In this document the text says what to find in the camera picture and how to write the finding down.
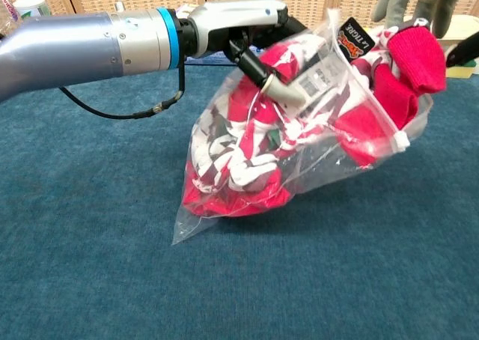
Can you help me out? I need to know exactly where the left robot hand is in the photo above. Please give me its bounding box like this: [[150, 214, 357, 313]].
[[179, 0, 311, 107]]

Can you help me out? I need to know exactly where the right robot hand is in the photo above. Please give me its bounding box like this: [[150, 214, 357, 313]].
[[371, 0, 479, 68]]

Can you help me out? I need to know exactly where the red white patterned garment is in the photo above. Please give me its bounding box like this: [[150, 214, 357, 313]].
[[190, 19, 448, 217]]

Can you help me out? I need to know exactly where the black garment hang tag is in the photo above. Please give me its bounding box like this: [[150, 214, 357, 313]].
[[338, 16, 376, 64]]

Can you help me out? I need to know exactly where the clear plastic zip bag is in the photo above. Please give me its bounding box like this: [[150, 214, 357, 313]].
[[171, 8, 433, 246]]

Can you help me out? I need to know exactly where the white cup with green print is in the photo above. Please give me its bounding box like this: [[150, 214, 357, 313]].
[[13, 0, 52, 19]]

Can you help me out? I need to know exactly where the blue carpet table cover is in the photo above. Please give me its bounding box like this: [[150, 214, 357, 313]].
[[0, 36, 479, 340]]

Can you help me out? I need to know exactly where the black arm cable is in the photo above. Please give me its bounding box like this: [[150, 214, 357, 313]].
[[59, 46, 186, 120]]

